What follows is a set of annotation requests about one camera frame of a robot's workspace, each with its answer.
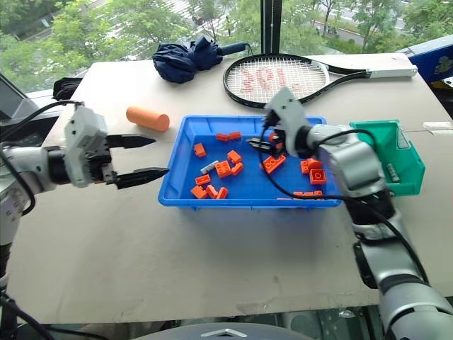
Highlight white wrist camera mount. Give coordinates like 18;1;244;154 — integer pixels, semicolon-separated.
264;86;309;157
63;105;109;188

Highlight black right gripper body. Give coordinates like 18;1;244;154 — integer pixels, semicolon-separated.
268;129;288;162

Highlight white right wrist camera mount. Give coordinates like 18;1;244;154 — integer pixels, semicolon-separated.
264;86;309;157

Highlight blue plastic bin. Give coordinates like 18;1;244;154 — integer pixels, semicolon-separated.
157;114;345;212

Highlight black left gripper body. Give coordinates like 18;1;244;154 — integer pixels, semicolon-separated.
90;134;120;187

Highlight dark monitor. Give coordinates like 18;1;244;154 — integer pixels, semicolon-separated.
0;73;38;121

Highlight navy folded umbrella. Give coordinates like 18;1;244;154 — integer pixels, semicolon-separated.
151;35;251;84

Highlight black cables under table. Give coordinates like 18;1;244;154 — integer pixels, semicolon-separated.
0;290;107;340

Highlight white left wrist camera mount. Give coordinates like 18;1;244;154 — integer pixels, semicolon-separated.
63;105;109;188

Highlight white paper label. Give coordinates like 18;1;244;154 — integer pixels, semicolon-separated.
423;121;453;134

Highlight black window frame post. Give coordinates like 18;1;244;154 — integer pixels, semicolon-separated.
260;0;282;56

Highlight black white tennis racket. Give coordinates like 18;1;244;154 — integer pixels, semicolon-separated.
222;55;418;110

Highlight green plastic bin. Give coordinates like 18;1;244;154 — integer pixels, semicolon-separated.
349;119;426;198

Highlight blue box with yellow print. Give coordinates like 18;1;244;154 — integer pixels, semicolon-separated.
399;34;453;120

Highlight square orange toy brick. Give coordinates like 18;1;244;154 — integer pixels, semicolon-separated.
309;169;328;186

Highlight large orange toy brick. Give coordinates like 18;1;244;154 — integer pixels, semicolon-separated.
260;154;287;176

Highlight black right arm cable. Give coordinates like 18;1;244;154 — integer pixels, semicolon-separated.
260;120;431;284

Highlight black bag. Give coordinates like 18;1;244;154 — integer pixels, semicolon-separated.
52;76;85;102

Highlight dark rounded shape with chevron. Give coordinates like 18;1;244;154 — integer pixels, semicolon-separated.
139;322;321;340

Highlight orange foam cylinder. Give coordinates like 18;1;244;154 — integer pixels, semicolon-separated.
126;105;171;132

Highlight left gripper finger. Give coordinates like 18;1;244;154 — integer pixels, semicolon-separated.
113;167;171;190
107;134;157;151

